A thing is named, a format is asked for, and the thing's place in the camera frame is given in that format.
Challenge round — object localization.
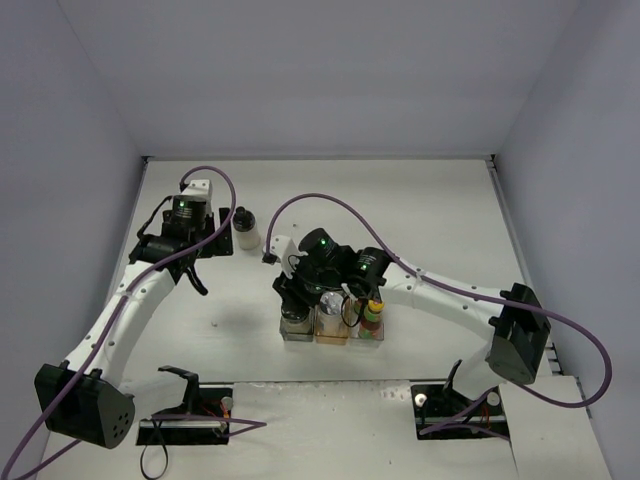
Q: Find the black-cap white bottle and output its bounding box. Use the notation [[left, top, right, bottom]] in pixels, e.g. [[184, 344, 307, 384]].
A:
[[232, 206, 261, 250], [279, 299, 315, 341]]

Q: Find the silver-cap white jar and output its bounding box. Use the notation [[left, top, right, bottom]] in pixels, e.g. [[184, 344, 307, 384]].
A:
[[317, 291, 344, 315]]

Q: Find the red sauce bottle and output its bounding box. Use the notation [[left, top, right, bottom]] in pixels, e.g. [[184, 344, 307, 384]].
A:
[[357, 300, 385, 340]]

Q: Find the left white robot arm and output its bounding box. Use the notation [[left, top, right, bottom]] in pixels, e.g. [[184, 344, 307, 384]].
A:
[[35, 194, 234, 449]]

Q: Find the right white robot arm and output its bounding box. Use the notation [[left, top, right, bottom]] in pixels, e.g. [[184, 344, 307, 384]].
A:
[[263, 228, 550, 412]]

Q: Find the orange transparent bin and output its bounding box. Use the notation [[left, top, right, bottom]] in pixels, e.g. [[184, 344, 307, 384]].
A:
[[314, 310, 350, 345]]

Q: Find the clear transparent bin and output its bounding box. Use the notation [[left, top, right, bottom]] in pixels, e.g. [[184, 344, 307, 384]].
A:
[[349, 299, 385, 341]]

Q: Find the grey transparent bin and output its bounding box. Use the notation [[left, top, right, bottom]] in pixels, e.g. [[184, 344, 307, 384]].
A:
[[278, 299, 319, 342]]

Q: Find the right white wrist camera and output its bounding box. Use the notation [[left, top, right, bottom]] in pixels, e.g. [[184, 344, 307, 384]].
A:
[[262, 235, 301, 279]]

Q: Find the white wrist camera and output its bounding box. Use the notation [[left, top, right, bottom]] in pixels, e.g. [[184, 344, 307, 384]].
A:
[[180, 179, 212, 202], [262, 235, 301, 279]]

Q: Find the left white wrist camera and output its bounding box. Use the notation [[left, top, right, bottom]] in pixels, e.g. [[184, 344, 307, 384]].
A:
[[180, 179, 212, 202]]

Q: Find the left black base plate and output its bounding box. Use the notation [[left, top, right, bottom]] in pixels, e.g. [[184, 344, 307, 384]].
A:
[[135, 385, 233, 447]]

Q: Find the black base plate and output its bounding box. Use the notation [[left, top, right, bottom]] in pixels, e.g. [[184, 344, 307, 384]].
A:
[[410, 382, 510, 441], [135, 385, 233, 447]]

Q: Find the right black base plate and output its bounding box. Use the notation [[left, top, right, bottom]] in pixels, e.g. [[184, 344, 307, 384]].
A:
[[410, 382, 510, 441]]

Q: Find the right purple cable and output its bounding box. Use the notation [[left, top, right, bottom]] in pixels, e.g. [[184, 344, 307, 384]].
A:
[[264, 193, 614, 434]]

